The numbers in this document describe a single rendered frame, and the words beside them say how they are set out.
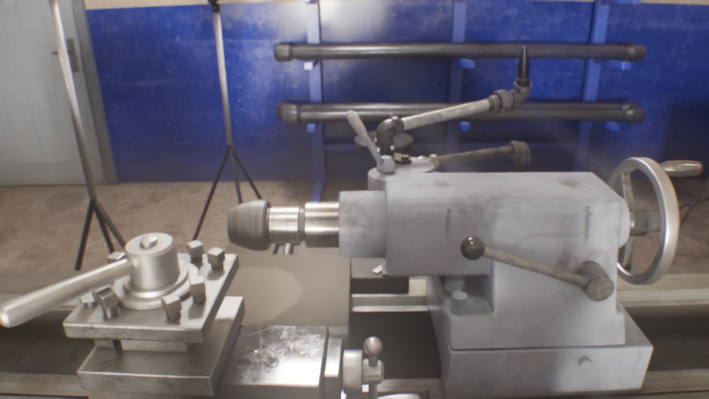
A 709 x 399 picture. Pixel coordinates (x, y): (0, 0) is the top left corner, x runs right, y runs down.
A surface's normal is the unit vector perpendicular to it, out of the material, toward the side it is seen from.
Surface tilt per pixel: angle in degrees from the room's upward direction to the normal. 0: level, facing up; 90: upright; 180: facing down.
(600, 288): 90
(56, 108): 90
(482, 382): 90
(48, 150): 90
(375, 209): 39
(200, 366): 0
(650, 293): 49
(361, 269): 0
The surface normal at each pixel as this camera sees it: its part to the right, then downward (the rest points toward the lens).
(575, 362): 0.00, 0.40
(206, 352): -0.01, -0.92
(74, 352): 0.33, -0.81
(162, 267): 0.66, 0.29
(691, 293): -0.01, -0.31
